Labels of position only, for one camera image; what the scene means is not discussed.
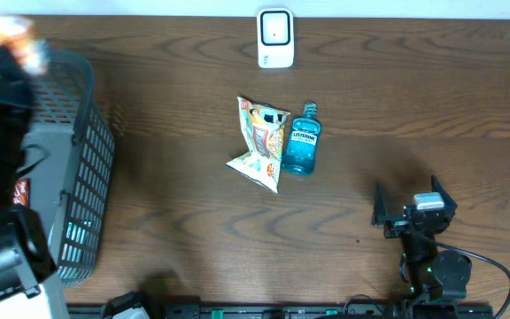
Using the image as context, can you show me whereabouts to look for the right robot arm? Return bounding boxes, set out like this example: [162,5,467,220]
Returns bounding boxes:
[371,176,472,318]

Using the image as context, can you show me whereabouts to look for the yellow snack bag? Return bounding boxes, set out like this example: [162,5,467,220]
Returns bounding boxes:
[227,97,290,194]

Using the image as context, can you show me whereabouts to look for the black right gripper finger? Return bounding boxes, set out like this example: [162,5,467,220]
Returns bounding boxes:
[371,183,405,225]
[431,175,458,211]

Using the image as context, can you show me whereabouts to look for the teal mouthwash bottle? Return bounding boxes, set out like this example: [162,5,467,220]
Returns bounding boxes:
[282,101,321,175]

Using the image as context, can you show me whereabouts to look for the orange tissue pack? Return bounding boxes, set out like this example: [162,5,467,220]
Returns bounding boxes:
[0,15,50,76]

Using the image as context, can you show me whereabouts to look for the grey plastic shopping basket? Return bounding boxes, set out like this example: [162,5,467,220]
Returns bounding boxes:
[23,51,115,288]

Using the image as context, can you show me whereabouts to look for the white barcode scanner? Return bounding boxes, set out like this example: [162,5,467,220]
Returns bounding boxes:
[257,8,295,69]

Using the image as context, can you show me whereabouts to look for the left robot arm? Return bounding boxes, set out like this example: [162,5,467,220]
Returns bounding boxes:
[0,47,69,319]

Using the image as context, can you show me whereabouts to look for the red snack packet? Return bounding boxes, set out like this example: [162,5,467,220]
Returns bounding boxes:
[12,178,30,207]

